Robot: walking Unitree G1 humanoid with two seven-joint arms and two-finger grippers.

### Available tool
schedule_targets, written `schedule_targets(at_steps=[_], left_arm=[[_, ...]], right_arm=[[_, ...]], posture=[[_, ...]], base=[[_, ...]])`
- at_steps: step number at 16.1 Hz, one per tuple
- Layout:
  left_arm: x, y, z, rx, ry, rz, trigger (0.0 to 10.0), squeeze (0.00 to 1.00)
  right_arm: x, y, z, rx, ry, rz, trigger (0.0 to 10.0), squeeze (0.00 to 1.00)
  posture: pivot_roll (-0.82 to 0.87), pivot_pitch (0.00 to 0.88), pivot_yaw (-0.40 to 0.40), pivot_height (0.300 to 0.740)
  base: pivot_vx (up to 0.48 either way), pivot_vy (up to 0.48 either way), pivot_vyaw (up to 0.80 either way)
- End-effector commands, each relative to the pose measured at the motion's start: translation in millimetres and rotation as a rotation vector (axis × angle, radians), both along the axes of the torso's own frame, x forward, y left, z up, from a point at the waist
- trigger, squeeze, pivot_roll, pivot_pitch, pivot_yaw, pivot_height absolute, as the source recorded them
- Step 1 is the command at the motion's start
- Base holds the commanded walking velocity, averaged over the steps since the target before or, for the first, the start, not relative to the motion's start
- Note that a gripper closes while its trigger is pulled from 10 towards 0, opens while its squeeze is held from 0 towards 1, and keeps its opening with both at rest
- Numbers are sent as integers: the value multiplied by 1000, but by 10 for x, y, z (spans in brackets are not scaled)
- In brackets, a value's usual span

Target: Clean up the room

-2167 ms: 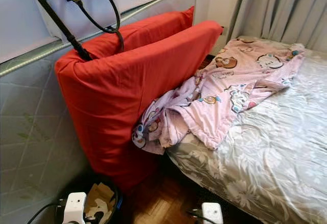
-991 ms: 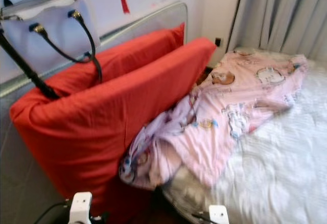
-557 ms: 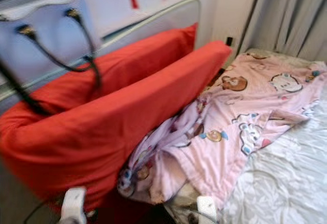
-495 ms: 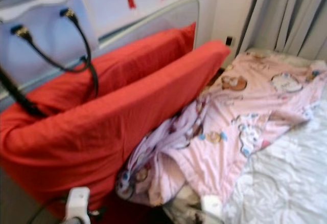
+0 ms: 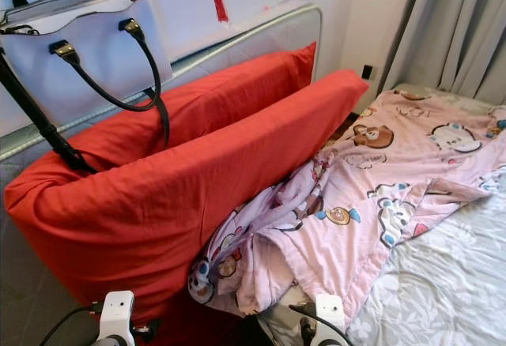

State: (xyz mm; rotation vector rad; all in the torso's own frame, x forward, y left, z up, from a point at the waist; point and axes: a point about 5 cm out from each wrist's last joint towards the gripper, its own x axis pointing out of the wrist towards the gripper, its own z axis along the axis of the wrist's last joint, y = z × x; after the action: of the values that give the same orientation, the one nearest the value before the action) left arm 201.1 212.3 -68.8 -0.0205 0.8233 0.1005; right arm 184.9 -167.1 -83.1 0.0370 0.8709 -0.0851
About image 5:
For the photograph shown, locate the red fabric-covered cushion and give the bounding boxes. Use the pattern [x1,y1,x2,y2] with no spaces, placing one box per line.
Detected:
[3,68,370,325]
[95,42,318,173]

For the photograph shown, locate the pink cartoon print blanket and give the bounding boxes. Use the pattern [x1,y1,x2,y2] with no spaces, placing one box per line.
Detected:
[188,85,506,318]

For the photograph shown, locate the grey curtain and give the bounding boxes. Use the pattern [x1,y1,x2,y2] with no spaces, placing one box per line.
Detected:
[379,0,506,103]

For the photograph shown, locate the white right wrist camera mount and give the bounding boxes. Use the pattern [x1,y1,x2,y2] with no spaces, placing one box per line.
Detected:
[312,293,348,346]

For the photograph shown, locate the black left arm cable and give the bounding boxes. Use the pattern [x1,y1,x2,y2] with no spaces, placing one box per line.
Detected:
[40,303,102,346]

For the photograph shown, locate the white handbag with black handles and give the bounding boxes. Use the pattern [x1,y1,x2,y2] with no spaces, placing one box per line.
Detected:
[0,0,173,175]

